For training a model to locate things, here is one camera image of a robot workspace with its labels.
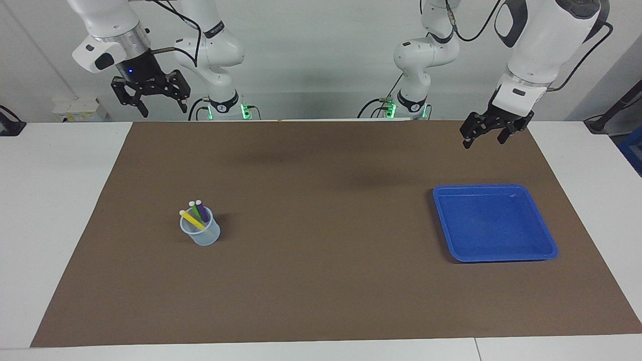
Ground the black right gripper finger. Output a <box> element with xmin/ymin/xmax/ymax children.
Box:
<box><xmin>160</xmin><ymin>69</ymin><xmax>192</xmax><ymax>114</ymax></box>
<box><xmin>111</xmin><ymin>76</ymin><xmax>150</xmax><ymax>119</ymax></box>

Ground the black base cable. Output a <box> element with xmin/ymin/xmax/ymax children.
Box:
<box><xmin>357</xmin><ymin>74</ymin><xmax>404</xmax><ymax>119</ymax></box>
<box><xmin>188</xmin><ymin>98</ymin><xmax>211</xmax><ymax>121</ymax></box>

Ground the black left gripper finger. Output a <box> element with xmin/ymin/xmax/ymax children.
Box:
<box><xmin>460</xmin><ymin>112</ymin><xmax>497</xmax><ymax>150</ymax></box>
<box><xmin>497</xmin><ymin>120</ymin><xmax>527</xmax><ymax>145</ymax></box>

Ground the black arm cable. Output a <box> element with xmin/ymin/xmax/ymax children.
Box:
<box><xmin>148</xmin><ymin>0</ymin><xmax>204</xmax><ymax>68</ymax></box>
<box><xmin>444</xmin><ymin>0</ymin><xmax>615</xmax><ymax>93</ymax></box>

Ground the white box with yellow labels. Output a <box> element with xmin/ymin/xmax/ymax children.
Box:
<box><xmin>52</xmin><ymin>98</ymin><xmax>108</xmax><ymax>123</ymax></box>

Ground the blue plastic tray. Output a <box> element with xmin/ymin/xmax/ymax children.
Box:
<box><xmin>432</xmin><ymin>184</ymin><xmax>559</xmax><ymax>263</ymax></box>

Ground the blue crate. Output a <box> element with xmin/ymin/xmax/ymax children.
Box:
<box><xmin>618</xmin><ymin>125</ymin><xmax>642</xmax><ymax>177</ymax></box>

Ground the clear plastic cup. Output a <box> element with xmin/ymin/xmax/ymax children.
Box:
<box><xmin>180</xmin><ymin>207</ymin><xmax>221</xmax><ymax>246</ymax></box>

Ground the yellow pen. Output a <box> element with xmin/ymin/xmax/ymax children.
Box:
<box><xmin>179</xmin><ymin>210</ymin><xmax>206</xmax><ymax>231</ymax></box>

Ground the black clamp mount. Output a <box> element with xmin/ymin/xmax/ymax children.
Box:
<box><xmin>0</xmin><ymin>104</ymin><xmax>27</xmax><ymax>137</ymax></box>

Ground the brown table mat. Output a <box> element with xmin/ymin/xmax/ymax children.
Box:
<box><xmin>30</xmin><ymin>119</ymin><xmax>642</xmax><ymax>348</ymax></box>

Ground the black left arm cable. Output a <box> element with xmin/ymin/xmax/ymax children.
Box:
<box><xmin>444</xmin><ymin>0</ymin><xmax>615</xmax><ymax>93</ymax></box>

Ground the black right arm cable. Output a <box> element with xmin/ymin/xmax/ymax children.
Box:
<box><xmin>148</xmin><ymin>0</ymin><xmax>204</xmax><ymax>68</ymax></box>

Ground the black stand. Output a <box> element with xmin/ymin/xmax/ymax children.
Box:
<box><xmin>583</xmin><ymin>79</ymin><xmax>642</xmax><ymax>134</ymax></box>

